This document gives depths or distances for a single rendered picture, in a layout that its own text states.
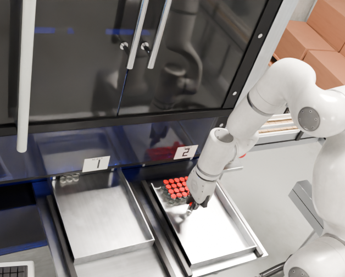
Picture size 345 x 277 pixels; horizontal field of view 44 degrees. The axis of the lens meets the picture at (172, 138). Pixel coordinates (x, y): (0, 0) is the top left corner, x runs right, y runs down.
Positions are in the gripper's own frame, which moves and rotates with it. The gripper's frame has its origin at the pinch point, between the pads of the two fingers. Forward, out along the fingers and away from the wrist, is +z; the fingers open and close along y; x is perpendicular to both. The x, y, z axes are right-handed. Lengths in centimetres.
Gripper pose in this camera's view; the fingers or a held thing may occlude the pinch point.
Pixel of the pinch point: (193, 202)
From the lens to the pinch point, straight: 149.7
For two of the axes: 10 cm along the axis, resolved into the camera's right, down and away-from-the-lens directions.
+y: 4.1, 6.7, -6.2
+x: 8.7, -1.0, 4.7
